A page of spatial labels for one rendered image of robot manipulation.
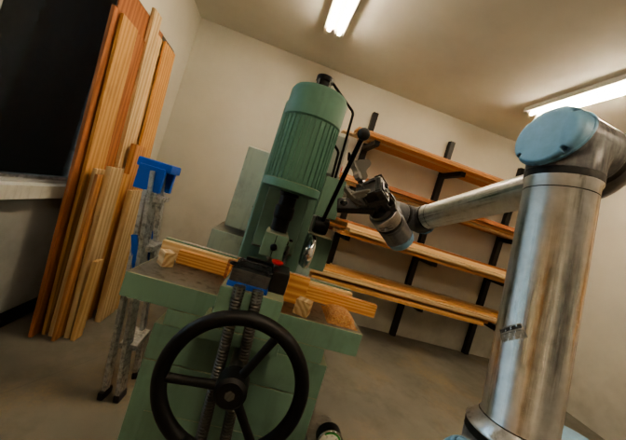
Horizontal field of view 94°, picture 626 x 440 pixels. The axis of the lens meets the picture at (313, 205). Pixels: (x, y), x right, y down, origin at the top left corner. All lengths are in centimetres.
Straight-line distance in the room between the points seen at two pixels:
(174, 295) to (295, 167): 44
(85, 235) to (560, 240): 210
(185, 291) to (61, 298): 150
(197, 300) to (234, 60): 302
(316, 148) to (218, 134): 257
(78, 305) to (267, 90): 249
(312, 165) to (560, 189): 53
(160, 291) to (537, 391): 75
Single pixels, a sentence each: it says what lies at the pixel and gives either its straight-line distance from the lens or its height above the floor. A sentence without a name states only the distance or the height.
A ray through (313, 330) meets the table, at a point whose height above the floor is 88.
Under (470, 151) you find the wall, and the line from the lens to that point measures 407.
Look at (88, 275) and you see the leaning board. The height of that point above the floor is 40.
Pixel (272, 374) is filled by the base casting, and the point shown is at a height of 75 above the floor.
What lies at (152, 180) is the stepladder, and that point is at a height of 107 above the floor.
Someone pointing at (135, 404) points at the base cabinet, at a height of 60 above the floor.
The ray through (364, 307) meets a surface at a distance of 97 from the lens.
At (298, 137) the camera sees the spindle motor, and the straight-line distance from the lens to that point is 82.
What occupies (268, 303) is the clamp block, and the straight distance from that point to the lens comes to 67.
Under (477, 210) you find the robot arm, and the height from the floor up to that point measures 131.
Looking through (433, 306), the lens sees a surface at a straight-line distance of 352.
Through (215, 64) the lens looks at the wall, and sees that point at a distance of 355.
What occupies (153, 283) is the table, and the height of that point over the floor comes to 89.
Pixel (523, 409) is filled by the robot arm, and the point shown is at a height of 97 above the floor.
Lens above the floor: 118
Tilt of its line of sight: level
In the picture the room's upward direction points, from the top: 17 degrees clockwise
